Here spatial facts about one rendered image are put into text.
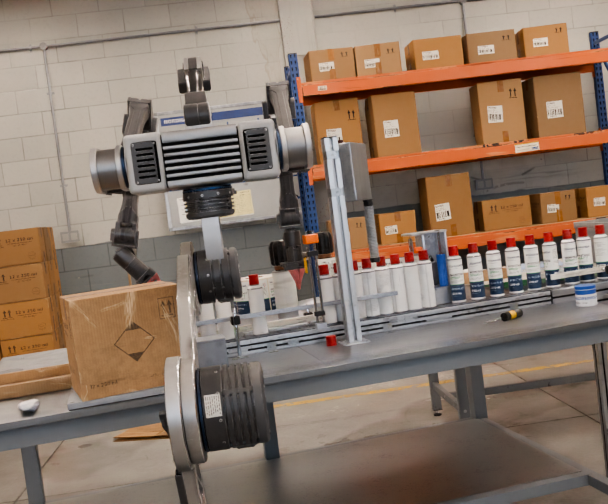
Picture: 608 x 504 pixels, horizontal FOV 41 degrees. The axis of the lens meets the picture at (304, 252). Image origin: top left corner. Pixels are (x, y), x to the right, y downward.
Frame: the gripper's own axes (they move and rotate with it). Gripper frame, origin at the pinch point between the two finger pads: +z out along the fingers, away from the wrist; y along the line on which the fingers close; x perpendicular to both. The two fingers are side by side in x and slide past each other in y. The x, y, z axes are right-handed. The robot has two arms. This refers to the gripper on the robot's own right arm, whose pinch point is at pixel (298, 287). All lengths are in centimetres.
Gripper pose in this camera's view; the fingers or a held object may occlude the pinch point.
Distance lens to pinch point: 280.4
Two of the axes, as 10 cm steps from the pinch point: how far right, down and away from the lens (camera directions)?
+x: 2.2, 0.4, -9.7
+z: 1.3, 9.9, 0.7
